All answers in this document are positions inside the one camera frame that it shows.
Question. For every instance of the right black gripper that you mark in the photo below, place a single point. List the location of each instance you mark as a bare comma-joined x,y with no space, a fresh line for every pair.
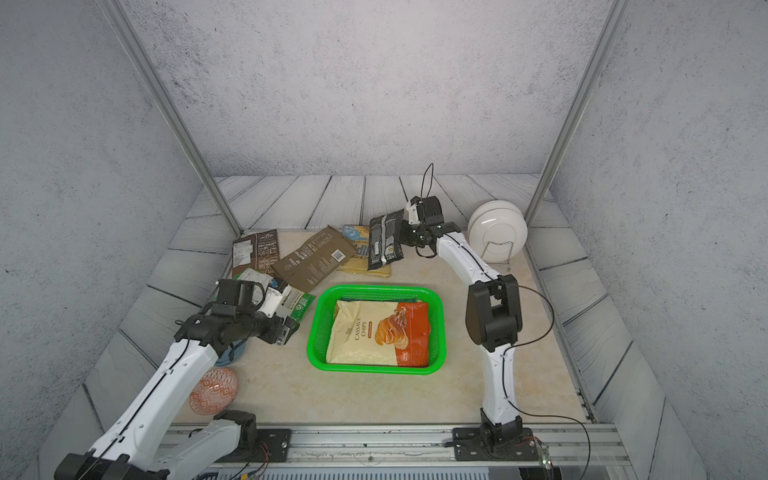
405,226

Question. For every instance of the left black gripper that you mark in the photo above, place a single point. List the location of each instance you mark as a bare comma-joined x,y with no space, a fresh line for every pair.
287,330

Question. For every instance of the green Chuba cassava chips bag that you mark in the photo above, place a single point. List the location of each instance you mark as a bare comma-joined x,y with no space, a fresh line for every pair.
294,303

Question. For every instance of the black and yellow snack bag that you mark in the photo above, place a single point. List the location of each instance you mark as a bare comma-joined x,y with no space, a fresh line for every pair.
384,240

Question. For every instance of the brown Lerna cassava bag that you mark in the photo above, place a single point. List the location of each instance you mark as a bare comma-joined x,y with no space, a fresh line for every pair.
322,254

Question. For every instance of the dark brown snack bag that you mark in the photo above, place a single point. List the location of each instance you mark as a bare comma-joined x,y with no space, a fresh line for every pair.
258,251

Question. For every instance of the red Lerna chips bag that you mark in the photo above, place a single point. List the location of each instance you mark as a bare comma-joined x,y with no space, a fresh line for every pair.
379,333

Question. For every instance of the yellow blue kettle chips bag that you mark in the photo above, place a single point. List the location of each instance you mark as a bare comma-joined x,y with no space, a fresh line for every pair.
359,236

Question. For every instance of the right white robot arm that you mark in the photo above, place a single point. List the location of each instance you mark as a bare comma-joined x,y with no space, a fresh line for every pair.
493,315

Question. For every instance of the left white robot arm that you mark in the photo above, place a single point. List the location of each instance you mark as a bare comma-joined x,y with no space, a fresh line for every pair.
129,449

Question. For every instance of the green plastic mesh basket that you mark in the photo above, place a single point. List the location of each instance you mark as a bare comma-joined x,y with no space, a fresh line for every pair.
324,318

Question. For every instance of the blue bowl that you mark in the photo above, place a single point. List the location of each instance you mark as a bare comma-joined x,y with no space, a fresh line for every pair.
232,354

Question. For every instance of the white plate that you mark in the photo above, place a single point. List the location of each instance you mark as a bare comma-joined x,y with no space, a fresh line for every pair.
498,221

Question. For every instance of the red patterned bowl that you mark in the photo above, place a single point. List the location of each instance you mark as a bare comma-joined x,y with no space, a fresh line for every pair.
215,391

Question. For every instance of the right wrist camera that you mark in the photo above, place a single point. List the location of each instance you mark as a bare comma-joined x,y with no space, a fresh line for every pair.
411,214

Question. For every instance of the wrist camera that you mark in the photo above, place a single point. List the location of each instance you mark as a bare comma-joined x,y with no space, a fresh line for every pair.
411,214
273,298

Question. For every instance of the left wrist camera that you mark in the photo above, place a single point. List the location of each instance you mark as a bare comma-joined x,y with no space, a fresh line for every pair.
273,298

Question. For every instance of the metal wire plate stand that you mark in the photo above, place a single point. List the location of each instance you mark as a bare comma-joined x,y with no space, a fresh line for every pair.
498,253

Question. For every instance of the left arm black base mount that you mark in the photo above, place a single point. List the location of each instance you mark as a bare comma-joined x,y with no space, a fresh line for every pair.
270,446

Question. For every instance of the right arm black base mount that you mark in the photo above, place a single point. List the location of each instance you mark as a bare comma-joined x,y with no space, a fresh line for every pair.
511,441

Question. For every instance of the right aluminium frame post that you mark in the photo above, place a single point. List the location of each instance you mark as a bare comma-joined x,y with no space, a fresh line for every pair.
589,79

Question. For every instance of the aluminium frame post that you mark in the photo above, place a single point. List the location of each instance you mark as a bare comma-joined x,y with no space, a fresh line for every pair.
131,44
589,79

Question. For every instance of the left aluminium frame post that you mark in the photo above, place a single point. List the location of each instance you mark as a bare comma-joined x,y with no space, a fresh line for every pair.
131,44

